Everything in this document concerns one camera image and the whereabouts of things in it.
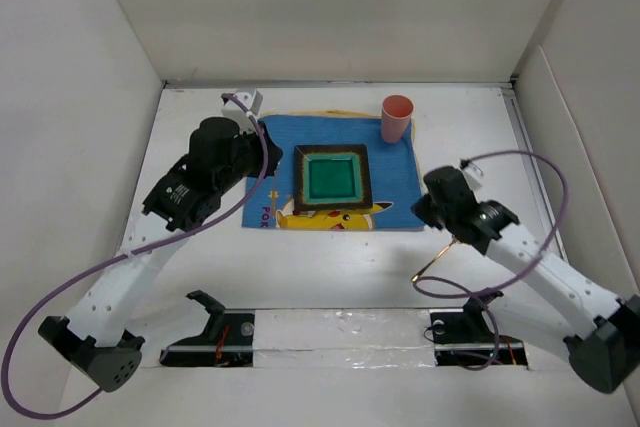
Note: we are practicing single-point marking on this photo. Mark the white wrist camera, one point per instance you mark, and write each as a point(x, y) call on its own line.
point(242, 106)
point(473, 175)

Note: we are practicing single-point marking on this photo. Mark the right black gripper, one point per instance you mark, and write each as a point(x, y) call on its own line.
point(424, 212)

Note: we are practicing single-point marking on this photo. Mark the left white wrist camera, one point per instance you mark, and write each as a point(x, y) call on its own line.
point(242, 106)

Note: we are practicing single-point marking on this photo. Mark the gold spoon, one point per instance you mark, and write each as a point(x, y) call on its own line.
point(437, 257)

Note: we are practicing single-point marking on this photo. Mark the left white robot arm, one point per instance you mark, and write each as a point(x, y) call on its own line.
point(92, 335)

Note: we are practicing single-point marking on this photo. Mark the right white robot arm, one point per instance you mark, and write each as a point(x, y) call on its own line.
point(593, 329)

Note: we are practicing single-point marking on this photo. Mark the square green ceramic plate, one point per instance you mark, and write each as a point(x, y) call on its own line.
point(331, 177)

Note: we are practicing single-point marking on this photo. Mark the gold fork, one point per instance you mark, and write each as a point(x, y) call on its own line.
point(274, 189)

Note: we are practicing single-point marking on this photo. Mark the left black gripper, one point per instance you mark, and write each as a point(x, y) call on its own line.
point(274, 152)

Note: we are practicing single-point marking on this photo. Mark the pink plastic cup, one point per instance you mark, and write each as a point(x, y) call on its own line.
point(395, 117)

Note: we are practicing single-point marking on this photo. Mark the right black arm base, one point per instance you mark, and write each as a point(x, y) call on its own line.
point(461, 337)

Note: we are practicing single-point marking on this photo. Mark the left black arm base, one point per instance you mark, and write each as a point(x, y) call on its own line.
point(224, 340)

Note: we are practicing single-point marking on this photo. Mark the blue and yellow cloth placemat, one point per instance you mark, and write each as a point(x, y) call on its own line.
point(393, 169)

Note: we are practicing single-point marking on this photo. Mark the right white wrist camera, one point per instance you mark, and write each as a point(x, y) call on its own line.
point(473, 175)

